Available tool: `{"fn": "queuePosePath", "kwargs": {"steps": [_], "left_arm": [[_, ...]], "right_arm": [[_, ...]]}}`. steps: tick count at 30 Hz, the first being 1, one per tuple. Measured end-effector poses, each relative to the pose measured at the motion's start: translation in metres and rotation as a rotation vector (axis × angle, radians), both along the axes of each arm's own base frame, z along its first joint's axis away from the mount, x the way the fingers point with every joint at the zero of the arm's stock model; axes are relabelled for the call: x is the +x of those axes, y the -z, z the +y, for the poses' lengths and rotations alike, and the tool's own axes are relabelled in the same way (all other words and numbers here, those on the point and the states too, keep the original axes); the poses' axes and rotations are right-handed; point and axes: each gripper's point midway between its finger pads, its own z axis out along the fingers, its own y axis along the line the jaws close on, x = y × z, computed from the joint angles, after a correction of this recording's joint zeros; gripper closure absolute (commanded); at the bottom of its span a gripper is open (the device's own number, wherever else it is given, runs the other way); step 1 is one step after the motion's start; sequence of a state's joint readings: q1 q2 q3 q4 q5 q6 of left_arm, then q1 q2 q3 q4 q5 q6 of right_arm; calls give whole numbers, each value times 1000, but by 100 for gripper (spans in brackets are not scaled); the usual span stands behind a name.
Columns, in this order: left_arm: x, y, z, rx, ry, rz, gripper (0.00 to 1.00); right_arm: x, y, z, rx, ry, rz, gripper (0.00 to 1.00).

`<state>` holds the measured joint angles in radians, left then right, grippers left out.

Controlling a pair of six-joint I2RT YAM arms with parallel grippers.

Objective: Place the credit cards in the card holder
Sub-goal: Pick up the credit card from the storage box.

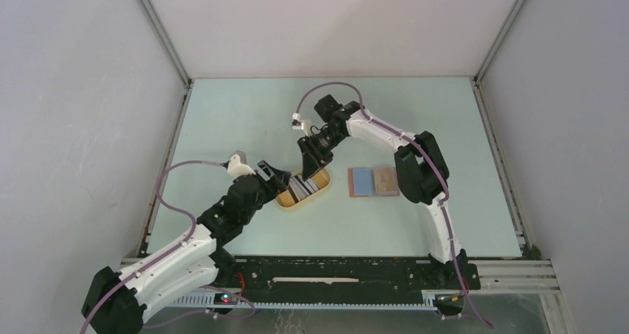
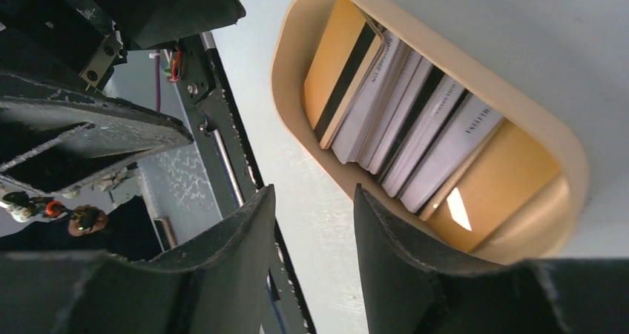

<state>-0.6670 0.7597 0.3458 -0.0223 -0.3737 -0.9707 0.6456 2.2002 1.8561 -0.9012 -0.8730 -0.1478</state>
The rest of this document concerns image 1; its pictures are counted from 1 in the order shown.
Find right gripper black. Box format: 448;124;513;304
297;127;347;181

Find striped cards in tray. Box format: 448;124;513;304
288;174;320;203

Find gold credit card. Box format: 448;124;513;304
373;167;398;196

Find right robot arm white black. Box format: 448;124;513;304
292;95;467;288

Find brown leather card holder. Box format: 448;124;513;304
348;166;400;197

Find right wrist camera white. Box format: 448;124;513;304
291;113;316;137

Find white cable duct strip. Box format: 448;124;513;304
166;291;436;311

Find left controller board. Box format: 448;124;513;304
213;292;240;306

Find right controller board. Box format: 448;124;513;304
434;295;465;308

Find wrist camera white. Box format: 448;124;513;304
226;151;256;180
291;113;316;137

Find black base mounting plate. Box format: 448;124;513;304
214;255;481;304

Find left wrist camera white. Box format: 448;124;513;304
226;151;256;180

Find controller board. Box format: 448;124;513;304
213;292;240;306
434;295;465;308

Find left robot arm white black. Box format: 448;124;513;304
80;151;292;333

